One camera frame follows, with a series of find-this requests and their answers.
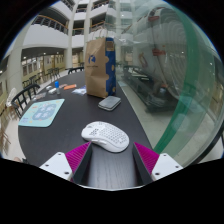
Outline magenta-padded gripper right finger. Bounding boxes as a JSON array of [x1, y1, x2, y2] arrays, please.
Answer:
[[132, 141, 184, 186]]

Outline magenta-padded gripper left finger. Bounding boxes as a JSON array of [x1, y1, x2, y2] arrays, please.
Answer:
[[39, 141, 93, 186]]

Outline white perforated computer mouse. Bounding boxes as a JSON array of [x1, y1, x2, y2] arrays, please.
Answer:
[[81, 120, 130, 154]]

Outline light teal printed mouse pad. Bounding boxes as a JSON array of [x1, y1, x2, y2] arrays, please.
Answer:
[[17, 98, 66, 128]]

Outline small flat grey box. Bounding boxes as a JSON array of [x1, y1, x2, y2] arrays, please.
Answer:
[[97, 95, 122, 112]]

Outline clear plastic packet with print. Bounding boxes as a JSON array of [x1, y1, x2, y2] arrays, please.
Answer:
[[71, 85, 88, 97]]

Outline orange card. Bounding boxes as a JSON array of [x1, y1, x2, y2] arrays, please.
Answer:
[[63, 84, 78, 91]]

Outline blue-capped small bottle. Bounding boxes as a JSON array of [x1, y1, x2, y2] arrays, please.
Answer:
[[54, 80, 61, 95]]

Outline black spindle-back chair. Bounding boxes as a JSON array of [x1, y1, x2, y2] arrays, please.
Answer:
[[10, 83, 41, 118]]

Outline black chair behind table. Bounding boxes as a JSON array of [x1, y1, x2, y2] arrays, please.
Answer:
[[66, 66, 85, 75]]

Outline group of dark chairs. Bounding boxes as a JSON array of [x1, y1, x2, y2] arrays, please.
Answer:
[[23, 67, 61, 88]]

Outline brown and blue paper bag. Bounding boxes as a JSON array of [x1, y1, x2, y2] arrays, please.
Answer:
[[84, 28, 118, 100]]

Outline white lattice chair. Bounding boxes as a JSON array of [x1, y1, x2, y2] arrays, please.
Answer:
[[4, 87, 18, 108]]

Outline large white round display model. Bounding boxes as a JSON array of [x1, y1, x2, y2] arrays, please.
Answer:
[[133, 6, 201, 101]]

